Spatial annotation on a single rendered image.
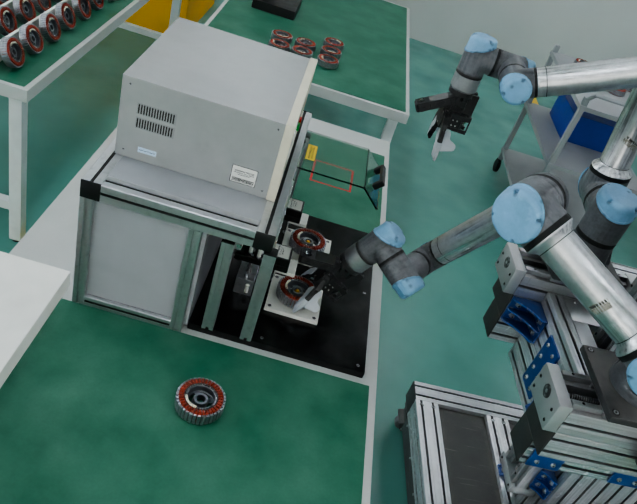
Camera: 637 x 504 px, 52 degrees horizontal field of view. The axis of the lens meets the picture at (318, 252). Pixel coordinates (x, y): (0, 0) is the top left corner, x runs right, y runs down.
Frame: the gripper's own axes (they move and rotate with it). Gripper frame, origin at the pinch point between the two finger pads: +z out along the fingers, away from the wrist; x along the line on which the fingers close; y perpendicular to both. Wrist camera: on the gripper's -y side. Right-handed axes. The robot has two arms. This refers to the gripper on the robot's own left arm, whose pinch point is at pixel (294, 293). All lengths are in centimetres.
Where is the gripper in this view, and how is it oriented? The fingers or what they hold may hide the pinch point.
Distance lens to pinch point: 183.7
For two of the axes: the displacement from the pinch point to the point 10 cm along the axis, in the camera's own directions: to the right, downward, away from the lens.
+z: -7.1, 5.2, 4.7
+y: 6.9, 6.3, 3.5
